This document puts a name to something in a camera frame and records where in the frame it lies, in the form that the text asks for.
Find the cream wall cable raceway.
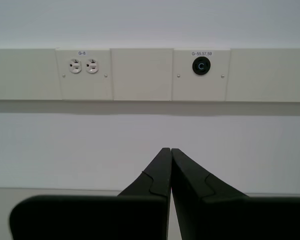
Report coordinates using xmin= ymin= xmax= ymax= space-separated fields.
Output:
xmin=0 ymin=47 xmax=300 ymax=103

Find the white power outlet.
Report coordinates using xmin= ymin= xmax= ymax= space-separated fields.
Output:
xmin=68 ymin=58 xmax=83 ymax=75
xmin=85 ymin=58 xmax=100 ymax=75

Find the cream double outlet cover plate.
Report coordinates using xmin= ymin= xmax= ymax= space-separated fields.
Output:
xmin=55 ymin=48 xmax=114 ymax=101

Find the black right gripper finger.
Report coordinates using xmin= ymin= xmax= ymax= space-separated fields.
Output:
xmin=9 ymin=147 xmax=172 ymax=240
xmin=171 ymin=148 xmax=300 ymax=240

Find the black round twist-lock socket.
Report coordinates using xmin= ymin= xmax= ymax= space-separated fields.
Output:
xmin=191 ymin=56 xmax=212 ymax=76

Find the cream blank cover plate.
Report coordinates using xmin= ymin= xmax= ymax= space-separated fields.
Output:
xmin=109 ymin=48 xmax=175 ymax=102

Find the cream round socket cover plate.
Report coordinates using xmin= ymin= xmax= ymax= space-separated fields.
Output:
xmin=172 ymin=48 xmax=232 ymax=102

